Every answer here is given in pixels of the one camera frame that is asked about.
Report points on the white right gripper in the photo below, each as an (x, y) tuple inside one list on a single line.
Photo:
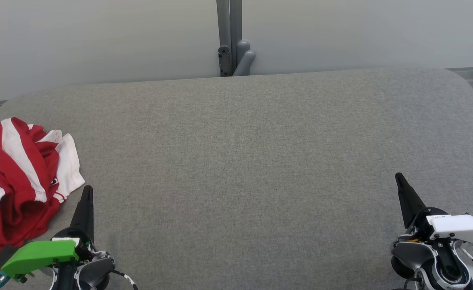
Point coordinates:
[(458, 227)]

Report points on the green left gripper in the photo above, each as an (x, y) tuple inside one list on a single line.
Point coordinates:
[(39, 255)]

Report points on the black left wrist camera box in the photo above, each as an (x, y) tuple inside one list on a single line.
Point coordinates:
[(5, 255)]

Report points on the grey metal post with bracket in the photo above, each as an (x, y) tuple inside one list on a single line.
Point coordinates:
[(223, 24)]

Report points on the red jersey with white sleeves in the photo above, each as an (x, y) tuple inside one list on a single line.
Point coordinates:
[(69, 165)]

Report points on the grey fabric sofa cushion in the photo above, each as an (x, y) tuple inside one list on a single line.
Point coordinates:
[(236, 161)]

